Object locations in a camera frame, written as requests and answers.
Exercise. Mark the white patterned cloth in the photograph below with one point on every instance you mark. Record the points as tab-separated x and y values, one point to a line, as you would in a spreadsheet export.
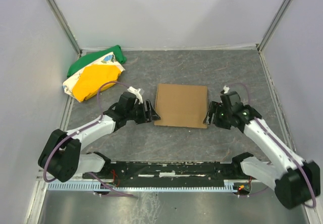
105	60

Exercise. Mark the light blue cable duct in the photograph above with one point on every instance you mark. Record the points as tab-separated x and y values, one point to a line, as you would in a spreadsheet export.
150	185

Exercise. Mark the right aluminium corner post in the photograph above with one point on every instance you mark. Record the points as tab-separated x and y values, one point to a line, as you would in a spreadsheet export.
273	25

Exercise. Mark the aluminium corner post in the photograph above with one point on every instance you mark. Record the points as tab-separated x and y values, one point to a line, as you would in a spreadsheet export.
273	25
64	26

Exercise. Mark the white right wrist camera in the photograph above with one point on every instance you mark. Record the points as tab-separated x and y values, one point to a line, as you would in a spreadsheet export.
225	89

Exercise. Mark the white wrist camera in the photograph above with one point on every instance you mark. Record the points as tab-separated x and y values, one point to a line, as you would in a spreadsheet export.
137	92
225	89

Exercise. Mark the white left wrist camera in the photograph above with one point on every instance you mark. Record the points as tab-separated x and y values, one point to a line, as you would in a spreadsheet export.
137	92

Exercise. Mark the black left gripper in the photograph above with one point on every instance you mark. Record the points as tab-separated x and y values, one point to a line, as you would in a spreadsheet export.
146	112

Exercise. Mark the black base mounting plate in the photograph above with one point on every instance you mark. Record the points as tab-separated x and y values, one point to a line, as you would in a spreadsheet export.
124	170

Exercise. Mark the yellow cloth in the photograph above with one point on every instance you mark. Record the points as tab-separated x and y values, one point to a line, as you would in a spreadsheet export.
92	78

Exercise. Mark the aluminium front rail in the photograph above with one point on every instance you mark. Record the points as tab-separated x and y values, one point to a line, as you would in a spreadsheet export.
265	173

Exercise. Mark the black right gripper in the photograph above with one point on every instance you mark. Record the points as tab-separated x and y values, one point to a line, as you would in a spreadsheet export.
214	114

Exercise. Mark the metal front shelf sheet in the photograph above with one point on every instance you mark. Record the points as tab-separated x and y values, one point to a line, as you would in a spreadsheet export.
84	207

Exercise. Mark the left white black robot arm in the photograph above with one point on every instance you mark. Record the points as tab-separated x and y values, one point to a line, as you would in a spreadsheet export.
62	156

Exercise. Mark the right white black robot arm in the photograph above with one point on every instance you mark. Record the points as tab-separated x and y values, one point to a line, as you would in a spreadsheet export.
290	194

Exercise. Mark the brown cardboard box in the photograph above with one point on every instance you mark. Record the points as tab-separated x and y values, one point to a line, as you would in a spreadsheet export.
181	105

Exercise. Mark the left aluminium corner post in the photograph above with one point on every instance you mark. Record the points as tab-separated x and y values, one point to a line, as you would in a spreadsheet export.
64	26

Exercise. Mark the green cloth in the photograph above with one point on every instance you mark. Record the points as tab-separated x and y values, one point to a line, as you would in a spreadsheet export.
89	58

